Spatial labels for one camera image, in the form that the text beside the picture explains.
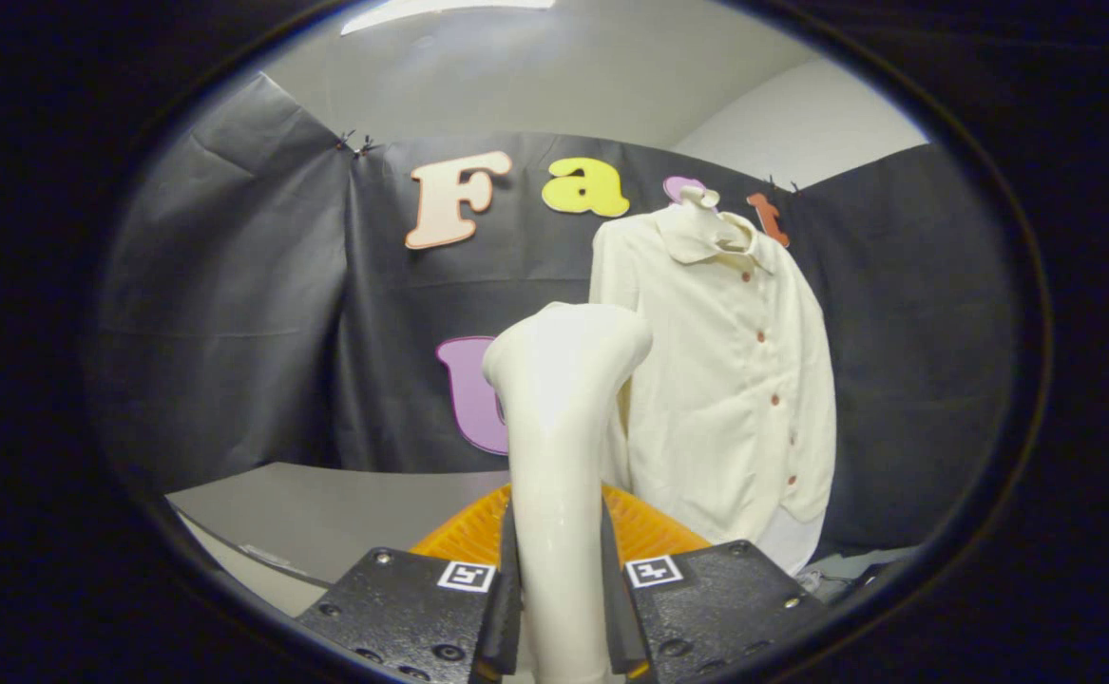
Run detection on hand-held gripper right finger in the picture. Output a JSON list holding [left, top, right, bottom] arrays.
[[600, 483, 831, 684]]

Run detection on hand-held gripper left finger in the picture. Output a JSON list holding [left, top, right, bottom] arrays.
[[293, 483, 524, 684]]

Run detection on white garment steamer head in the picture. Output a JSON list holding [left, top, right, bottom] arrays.
[[481, 301, 655, 684]]

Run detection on cream button shirt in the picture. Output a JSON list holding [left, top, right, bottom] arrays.
[[589, 195, 838, 552]]

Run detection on white clothes hanger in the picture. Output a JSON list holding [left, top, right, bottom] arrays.
[[678, 185, 753, 253]]

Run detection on white dress form with stand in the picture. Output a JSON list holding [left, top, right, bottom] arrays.
[[758, 508, 826, 576]]

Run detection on grey drawer cabinet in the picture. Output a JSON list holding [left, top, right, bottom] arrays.
[[164, 463, 512, 618]]

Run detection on black backdrop cloth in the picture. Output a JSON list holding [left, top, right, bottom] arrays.
[[88, 71, 1025, 561]]

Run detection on ceiling light panel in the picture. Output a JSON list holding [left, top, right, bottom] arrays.
[[340, 0, 555, 37]]

